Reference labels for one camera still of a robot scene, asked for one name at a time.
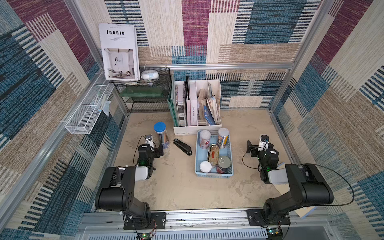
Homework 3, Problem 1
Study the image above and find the silver round pull-tab can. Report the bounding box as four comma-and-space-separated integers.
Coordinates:
217, 156, 232, 174

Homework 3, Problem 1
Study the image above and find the colourful can with spoon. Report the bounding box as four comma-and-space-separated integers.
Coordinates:
217, 128, 230, 149

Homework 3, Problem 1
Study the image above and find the oval gold fish tin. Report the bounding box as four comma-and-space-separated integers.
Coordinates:
207, 144, 220, 168

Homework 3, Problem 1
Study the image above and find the light blue plastic basket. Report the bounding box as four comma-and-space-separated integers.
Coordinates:
195, 130, 234, 179

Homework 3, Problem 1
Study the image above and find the yellow can white lid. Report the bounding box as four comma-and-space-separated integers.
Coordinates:
199, 161, 212, 173

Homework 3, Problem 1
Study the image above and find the pink can white lid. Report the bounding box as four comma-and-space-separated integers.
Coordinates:
199, 130, 211, 149

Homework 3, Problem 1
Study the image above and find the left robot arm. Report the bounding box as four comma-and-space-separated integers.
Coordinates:
95, 144, 166, 232

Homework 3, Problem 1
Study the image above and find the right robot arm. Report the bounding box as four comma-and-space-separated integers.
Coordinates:
246, 135, 334, 228

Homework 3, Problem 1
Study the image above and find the blue-lid cylindrical canister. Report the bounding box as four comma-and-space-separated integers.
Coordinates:
154, 122, 170, 149

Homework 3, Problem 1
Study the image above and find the beige booklet blue edge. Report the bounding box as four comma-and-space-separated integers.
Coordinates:
269, 163, 316, 219

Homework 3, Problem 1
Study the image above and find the black stapler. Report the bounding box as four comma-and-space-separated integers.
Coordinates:
173, 139, 193, 156

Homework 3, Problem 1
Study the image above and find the green folder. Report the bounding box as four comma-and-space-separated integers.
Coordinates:
167, 88, 179, 127

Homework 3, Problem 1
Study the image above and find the pink book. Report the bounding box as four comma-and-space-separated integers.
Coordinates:
187, 83, 198, 127

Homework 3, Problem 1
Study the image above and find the white file organizer box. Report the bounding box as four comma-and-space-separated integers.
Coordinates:
172, 77, 222, 135

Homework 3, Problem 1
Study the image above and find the white round device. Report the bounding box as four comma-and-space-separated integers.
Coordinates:
141, 70, 160, 81

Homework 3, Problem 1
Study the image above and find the Inedia magazine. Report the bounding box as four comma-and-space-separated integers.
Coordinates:
99, 23, 140, 82

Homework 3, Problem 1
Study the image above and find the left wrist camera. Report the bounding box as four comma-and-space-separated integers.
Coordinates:
145, 135, 154, 147

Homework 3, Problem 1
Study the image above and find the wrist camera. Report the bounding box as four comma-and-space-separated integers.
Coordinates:
258, 135, 270, 151
145, 135, 154, 147

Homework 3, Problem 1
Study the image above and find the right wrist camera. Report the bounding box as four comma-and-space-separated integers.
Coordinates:
258, 135, 270, 151

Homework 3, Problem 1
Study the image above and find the black wire shelf rack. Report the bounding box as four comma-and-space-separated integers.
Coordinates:
114, 68, 172, 113

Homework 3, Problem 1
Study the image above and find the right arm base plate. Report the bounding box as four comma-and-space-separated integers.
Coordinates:
246, 209, 291, 228

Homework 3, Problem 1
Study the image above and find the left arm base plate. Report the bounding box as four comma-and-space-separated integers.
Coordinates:
123, 212, 167, 231

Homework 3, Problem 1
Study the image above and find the white wire basket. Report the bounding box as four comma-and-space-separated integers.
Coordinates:
65, 84, 114, 135

